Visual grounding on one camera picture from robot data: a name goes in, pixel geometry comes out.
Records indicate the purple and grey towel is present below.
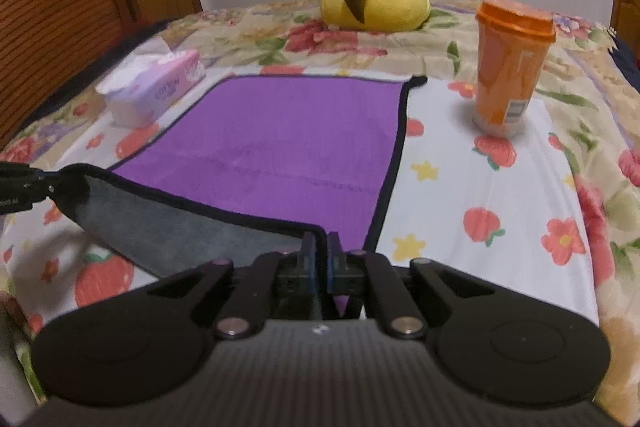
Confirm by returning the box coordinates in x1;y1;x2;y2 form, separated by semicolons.
55;76;423;277

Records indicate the white strawberry print cloth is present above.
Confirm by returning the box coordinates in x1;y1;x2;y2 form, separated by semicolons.
0;65;601;335

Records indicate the pink tissue pack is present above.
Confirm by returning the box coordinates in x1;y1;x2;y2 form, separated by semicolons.
96;50;205;129

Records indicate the wooden slatted wardrobe door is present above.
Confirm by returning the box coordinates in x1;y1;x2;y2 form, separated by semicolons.
1;0;134;143

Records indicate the floral bed quilt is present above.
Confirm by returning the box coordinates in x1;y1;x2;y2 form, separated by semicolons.
2;0;639;425

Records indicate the orange lidded cup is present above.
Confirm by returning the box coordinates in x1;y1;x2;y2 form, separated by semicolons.
474;0;556;138

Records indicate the dark blue bed sheet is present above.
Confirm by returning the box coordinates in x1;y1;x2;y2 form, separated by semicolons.
608;36;640;92

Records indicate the wooden side cabinet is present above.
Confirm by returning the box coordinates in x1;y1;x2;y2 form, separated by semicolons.
610;0;640;57

